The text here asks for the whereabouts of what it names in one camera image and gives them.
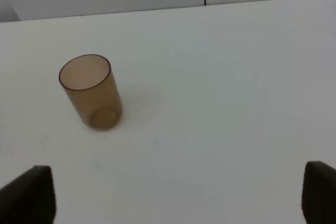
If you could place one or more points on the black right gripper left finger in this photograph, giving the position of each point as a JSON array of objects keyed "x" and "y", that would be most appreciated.
[{"x": 29, "y": 198}]

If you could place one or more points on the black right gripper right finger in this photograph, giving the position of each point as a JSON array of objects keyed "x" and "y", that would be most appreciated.
[{"x": 318, "y": 193}]

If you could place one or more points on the translucent pink-brown plastic cup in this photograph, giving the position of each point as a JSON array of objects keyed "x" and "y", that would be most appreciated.
[{"x": 90, "y": 85}]

